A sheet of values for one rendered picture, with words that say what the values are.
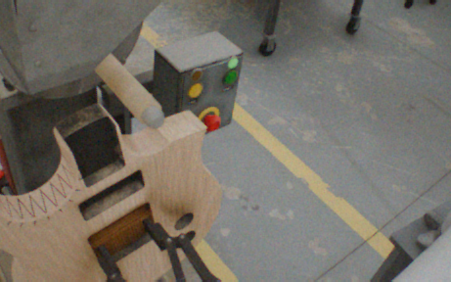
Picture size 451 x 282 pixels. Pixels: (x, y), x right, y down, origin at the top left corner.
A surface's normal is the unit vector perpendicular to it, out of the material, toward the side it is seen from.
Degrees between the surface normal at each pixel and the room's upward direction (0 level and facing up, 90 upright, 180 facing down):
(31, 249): 89
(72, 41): 90
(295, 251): 0
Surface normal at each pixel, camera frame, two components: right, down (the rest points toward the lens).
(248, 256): 0.13, -0.72
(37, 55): 0.62, 0.59
